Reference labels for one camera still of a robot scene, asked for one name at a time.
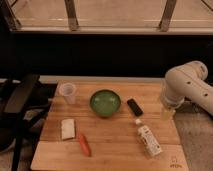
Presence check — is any orange carrot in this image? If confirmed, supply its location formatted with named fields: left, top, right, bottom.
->
left=77, top=133, right=91, bottom=157

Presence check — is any white plastic bottle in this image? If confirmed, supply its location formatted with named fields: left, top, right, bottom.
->
left=135, top=119, right=163, bottom=157

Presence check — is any black phone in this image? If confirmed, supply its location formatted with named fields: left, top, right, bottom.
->
left=127, top=99, right=143, bottom=117

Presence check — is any green ceramic bowl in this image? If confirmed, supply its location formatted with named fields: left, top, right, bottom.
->
left=90, top=89, right=121, bottom=118

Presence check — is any white sponge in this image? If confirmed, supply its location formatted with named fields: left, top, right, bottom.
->
left=61, top=119, right=75, bottom=140

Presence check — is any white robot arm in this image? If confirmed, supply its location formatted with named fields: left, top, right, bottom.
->
left=160, top=61, right=213, bottom=120

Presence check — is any wooden cutting board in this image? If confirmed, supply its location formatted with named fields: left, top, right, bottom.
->
left=31, top=82, right=188, bottom=171

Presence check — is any clear plastic cup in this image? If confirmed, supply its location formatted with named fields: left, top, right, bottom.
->
left=59, top=83, right=77, bottom=104

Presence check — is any black chair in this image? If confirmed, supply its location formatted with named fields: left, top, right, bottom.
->
left=0, top=74, right=56, bottom=171

